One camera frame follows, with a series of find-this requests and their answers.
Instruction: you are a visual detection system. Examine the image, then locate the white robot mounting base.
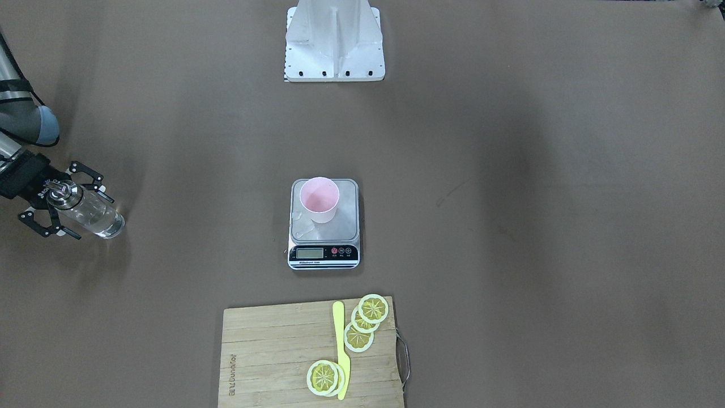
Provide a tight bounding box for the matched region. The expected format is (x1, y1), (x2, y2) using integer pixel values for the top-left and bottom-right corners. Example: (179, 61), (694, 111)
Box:
(283, 1), (386, 82)

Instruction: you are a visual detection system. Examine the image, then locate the yellow plastic knife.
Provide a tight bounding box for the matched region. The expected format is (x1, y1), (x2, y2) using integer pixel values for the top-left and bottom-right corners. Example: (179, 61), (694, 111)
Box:
(332, 300), (351, 401)

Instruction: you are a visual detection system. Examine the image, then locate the silver digital kitchen scale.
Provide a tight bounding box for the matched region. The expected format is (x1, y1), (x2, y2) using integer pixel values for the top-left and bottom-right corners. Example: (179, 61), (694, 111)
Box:
(287, 178), (361, 270)

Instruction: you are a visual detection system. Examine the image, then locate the wooden cutting board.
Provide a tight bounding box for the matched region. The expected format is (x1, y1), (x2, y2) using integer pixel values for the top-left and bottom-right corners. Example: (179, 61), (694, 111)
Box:
(217, 296), (408, 407)

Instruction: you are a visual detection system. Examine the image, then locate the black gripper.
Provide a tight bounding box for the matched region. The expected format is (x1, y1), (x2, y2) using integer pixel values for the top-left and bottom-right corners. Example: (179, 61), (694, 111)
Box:
(0, 152), (115, 240)

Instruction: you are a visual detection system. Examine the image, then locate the pink plastic cup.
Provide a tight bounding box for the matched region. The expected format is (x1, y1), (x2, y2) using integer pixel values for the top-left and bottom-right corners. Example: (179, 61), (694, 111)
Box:
(298, 177), (341, 224)

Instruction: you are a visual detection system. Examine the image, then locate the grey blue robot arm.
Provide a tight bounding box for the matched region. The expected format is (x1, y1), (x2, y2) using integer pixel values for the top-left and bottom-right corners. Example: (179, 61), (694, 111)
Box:
(1, 39), (125, 239)

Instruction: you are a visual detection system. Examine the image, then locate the lemon slice lower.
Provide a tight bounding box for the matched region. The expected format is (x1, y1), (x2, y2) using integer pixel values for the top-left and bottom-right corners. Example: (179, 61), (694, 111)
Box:
(343, 323), (374, 353)

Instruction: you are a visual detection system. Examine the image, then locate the lemon slice front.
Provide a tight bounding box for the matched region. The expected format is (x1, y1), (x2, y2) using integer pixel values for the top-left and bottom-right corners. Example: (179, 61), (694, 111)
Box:
(306, 359), (337, 397)

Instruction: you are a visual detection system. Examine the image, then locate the lemon slice middle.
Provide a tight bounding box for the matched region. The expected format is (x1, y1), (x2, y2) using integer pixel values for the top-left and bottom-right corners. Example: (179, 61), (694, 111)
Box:
(351, 307), (380, 334)

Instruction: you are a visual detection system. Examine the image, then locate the clear glass sauce bottle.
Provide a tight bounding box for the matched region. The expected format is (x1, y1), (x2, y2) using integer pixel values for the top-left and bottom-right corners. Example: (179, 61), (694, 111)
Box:
(45, 179), (125, 239)

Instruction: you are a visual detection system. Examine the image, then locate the lemon slice behind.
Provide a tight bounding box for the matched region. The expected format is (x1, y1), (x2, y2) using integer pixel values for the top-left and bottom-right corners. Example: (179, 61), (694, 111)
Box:
(326, 362), (346, 397)

